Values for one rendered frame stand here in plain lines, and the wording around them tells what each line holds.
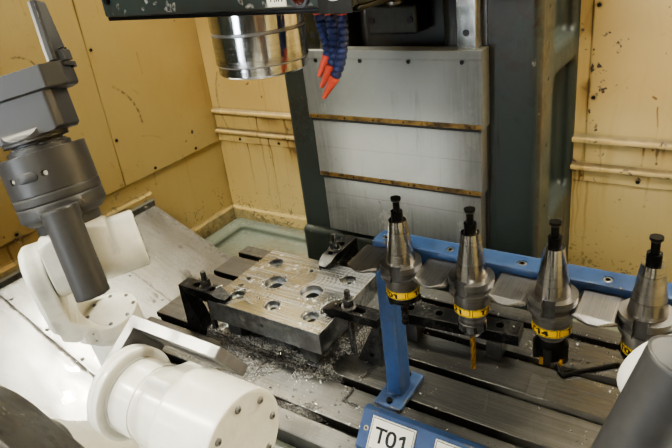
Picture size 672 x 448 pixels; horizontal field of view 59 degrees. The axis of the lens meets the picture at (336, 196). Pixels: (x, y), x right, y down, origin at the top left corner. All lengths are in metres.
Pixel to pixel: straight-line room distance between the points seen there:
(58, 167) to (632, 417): 0.53
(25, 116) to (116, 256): 0.17
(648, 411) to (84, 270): 0.49
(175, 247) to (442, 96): 1.10
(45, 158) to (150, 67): 1.57
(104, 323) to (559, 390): 0.78
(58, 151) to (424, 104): 0.93
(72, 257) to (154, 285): 1.34
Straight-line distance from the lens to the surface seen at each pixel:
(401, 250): 0.86
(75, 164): 0.65
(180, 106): 2.28
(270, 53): 0.98
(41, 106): 0.66
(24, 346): 1.84
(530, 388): 1.16
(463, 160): 1.42
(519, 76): 1.36
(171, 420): 0.37
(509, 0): 1.33
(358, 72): 1.46
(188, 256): 2.05
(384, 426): 1.02
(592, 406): 1.15
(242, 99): 2.28
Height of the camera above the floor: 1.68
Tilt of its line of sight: 24 degrees down
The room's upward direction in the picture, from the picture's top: 7 degrees counter-clockwise
